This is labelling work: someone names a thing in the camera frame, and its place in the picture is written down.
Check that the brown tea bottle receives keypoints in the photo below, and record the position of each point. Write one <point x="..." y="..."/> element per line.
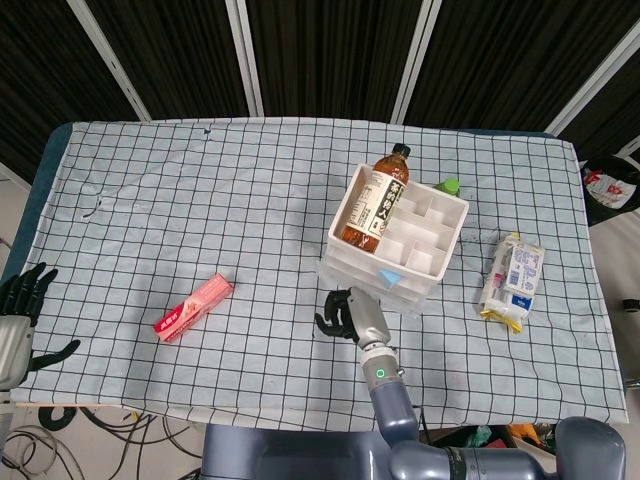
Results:
<point x="380" y="200"/>

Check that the green bottle cap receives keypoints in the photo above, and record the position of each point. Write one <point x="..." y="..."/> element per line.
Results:
<point x="448" y="186"/>

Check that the blue table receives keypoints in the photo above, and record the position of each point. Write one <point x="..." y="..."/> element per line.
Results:
<point x="47" y="155"/>

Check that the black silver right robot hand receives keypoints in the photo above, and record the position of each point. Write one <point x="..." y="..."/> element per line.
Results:
<point x="367" y="317"/>

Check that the blue sticky note pad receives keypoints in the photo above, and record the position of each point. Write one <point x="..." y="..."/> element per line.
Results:
<point x="390" y="278"/>

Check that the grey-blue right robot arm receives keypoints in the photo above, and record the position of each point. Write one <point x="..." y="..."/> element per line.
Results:
<point x="395" y="410"/>

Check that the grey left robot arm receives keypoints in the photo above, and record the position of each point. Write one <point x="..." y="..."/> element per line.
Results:
<point x="4" y="415"/>

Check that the white blue snack package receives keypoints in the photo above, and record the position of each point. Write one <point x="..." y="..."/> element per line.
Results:
<point x="515" y="280"/>

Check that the grey-blue robot torso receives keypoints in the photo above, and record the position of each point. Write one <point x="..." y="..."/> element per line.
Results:
<point x="300" y="455"/>

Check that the white plastic storage box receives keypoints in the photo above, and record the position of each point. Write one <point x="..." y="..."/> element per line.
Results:
<point x="425" y="225"/>

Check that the red toothpaste box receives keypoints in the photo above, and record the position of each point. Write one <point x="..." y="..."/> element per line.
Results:
<point x="195" y="307"/>

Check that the black round knob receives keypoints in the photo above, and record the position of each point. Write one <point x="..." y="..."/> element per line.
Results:
<point x="632" y="305"/>

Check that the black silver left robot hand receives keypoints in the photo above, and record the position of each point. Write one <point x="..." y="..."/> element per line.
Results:
<point x="12" y="345"/>

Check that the white black checked tablecloth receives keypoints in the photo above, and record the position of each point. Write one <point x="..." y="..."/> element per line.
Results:
<point x="225" y="210"/>

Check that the cardboard box with clutter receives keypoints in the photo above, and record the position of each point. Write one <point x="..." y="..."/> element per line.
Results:
<point x="500" y="435"/>

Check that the white partition frame post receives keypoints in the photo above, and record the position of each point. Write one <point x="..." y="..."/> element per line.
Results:
<point x="245" y="55"/>
<point x="110" y="60"/>
<point x="412" y="60"/>
<point x="595" y="75"/>

